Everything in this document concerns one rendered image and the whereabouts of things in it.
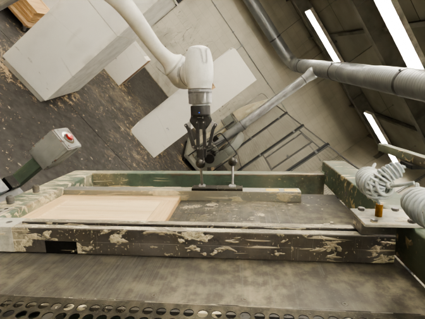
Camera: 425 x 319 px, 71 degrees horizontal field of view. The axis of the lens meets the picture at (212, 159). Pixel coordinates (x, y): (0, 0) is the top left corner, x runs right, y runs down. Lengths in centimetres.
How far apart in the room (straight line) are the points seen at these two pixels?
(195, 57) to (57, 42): 249
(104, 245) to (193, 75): 64
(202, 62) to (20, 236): 76
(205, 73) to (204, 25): 797
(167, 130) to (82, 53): 198
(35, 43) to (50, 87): 43
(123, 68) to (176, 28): 342
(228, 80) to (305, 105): 527
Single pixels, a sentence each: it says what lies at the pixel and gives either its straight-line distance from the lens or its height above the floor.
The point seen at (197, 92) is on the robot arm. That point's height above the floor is 158.
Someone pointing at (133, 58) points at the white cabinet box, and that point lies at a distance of 596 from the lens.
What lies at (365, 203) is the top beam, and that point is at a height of 181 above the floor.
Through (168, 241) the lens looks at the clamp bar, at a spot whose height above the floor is 135.
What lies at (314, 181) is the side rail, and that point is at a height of 174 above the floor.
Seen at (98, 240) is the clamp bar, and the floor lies 120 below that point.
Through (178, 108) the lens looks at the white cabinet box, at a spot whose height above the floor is 84.
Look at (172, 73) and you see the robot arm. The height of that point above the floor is 154.
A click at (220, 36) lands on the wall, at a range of 905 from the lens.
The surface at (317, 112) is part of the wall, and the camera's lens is 981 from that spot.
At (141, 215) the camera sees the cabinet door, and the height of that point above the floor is 121.
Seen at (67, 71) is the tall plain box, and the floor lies 46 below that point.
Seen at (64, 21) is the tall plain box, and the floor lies 78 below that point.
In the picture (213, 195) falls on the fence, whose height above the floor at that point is 139.
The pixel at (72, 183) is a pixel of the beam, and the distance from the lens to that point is 142.
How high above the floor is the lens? 169
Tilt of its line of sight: 11 degrees down
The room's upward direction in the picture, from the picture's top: 54 degrees clockwise
